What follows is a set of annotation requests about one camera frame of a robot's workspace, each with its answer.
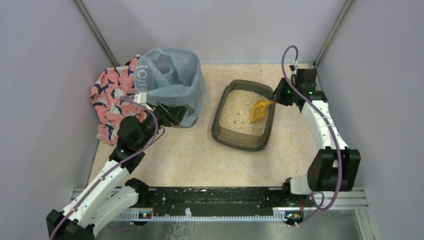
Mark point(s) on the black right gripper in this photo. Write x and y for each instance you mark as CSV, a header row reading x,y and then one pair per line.
x,y
283,96

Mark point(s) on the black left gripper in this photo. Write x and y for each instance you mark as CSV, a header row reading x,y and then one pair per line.
x,y
171,114

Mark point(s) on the yellow plastic litter scoop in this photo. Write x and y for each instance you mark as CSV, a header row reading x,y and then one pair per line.
x,y
259,109

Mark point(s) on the blue plastic trash bag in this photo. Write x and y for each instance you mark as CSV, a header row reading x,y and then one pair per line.
x,y
172,77

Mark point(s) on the grey plastic litter box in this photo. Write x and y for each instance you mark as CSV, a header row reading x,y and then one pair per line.
x,y
237,140

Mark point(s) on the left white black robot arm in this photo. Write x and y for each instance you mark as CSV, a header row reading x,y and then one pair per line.
x,y
111,192

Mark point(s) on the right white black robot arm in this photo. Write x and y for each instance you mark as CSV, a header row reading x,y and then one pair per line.
x,y
335,161

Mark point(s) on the pink patterned cloth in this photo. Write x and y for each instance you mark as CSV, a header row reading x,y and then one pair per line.
x,y
105,95

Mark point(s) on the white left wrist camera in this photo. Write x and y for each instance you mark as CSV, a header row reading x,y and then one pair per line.
x,y
140,98

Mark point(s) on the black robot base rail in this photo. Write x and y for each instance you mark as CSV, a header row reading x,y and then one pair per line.
x,y
218,204

